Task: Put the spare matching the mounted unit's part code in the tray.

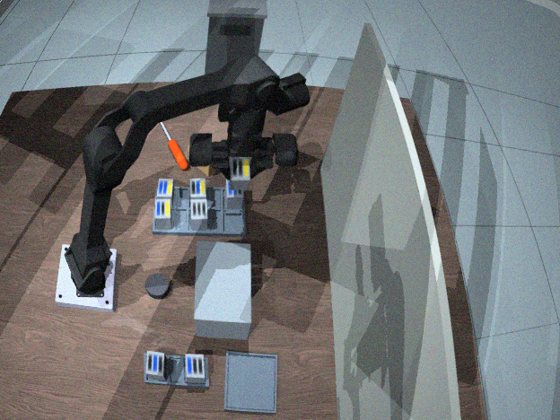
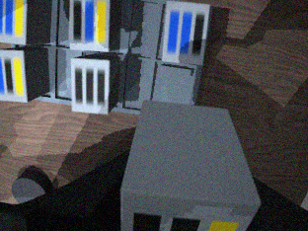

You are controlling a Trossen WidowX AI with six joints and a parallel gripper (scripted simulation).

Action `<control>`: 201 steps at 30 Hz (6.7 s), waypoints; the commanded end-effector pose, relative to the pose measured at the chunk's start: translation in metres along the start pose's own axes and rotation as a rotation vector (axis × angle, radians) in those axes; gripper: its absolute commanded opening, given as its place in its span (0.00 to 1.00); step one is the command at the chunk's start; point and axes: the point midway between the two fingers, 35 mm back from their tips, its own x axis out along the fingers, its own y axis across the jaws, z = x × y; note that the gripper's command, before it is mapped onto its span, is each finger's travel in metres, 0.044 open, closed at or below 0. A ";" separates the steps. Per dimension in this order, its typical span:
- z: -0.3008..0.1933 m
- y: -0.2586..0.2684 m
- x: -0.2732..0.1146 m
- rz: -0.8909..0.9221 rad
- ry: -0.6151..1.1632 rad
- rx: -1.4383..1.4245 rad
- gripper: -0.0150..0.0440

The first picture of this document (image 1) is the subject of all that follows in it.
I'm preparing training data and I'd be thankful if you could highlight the orange screwdriver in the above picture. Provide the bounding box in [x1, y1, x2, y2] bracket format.
[160, 122, 188, 171]

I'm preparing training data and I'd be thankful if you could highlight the dark grey cylinder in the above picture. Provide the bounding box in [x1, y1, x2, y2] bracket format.
[145, 273, 170, 299]

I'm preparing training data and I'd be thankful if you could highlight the tan rectangular block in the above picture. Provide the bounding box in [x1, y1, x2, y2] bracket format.
[197, 159, 218, 177]

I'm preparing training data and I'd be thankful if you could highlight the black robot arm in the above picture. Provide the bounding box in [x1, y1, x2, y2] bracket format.
[64, 54, 311, 298]

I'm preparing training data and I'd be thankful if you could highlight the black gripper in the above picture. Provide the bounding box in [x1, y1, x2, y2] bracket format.
[189, 122, 299, 180]

